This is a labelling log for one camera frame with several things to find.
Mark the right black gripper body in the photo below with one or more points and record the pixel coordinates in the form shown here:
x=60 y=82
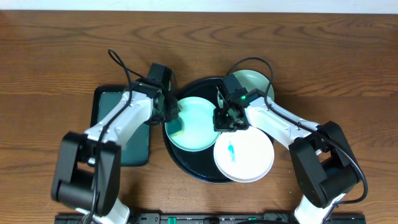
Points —
x=224 y=121

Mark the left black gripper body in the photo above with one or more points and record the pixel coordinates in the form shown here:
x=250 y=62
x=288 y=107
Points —
x=171 y=109

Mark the green yellow sponge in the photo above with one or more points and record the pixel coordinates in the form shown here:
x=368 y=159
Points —
x=175 y=127

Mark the light green plate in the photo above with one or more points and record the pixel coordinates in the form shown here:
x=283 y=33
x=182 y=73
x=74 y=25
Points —
x=197 y=116
x=250 y=80

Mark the light green plate top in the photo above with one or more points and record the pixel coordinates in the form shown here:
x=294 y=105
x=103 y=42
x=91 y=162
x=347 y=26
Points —
x=250 y=80

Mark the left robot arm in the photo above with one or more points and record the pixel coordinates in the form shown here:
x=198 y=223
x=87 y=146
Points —
x=88 y=169

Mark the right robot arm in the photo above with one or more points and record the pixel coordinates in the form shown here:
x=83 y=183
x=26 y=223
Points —
x=324 y=164

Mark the black rectangular water tray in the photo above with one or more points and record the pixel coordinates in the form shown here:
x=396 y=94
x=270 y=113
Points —
x=136 y=150

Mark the round black tray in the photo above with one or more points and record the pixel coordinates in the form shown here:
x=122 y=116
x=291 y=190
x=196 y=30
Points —
x=201 y=164

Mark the white plate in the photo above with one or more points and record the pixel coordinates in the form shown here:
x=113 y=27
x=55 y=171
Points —
x=245 y=155

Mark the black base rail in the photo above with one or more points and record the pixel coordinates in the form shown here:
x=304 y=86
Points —
x=148 y=218

